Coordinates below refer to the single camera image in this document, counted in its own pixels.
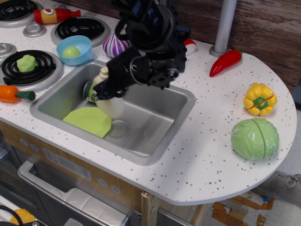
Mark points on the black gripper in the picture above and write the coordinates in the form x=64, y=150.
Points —
x=131, y=67

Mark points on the cream detergent bottle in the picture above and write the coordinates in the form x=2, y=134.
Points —
x=113, y=107

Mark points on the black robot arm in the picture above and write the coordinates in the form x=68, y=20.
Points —
x=157, y=55

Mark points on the silver sink basin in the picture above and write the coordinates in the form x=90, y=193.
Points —
x=150, y=120

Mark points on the green pea can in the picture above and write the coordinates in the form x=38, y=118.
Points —
x=88, y=92

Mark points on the purple toy onion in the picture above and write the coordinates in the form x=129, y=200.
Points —
x=112, y=46

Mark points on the light green plate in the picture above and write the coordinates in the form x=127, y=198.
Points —
x=90, y=119

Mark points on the back middle stove burner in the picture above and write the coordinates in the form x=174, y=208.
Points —
x=93, y=28

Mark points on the stove burner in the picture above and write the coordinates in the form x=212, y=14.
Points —
x=48, y=70
x=17, y=13
x=93, y=28

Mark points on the blue bowl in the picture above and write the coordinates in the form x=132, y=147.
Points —
x=82, y=43

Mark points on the green ball in bowl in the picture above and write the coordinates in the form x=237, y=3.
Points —
x=71, y=52

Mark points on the front left stove burner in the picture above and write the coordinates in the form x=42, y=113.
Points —
x=48, y=70

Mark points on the red white toy sushi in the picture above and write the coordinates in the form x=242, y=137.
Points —
x=190, y=46

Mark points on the green toy lettuce piece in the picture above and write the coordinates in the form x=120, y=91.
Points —
x=26, y=63

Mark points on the red ketchup bottle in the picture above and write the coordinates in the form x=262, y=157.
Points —
x=54, y=15

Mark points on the silver stove knob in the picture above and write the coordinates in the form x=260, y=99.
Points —
x=34, y=30
x=6, y=49

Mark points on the silver support pole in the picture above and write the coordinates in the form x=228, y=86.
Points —
x=224, y=28

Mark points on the red toy chili pepper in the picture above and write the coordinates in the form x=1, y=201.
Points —
x=227, y=60

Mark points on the orange toy carrot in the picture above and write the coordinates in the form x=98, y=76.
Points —
x=11, y=94

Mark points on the silver stove knob left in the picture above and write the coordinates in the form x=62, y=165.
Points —
x=6, y=49

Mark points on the back left stove burner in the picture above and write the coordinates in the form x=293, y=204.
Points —
x=17, y=13

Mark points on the yellow toy bell pepper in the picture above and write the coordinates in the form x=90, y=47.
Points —
x=259, y=99

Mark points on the green toy cabbage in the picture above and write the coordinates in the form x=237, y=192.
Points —
x=255, y=139

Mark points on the silver oven door handle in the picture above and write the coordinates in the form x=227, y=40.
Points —
x=74, y=207

